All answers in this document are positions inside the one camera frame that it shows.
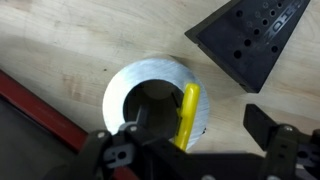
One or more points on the black wedge hex key stand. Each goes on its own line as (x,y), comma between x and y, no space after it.
(253,40)

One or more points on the red and black microwave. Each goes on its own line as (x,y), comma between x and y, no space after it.
(33,110)

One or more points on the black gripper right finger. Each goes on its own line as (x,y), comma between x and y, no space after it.
(258,123)

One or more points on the silver cylindrical tin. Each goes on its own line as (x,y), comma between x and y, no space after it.
(116,96)

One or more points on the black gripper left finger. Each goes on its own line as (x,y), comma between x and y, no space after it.
(142,115)

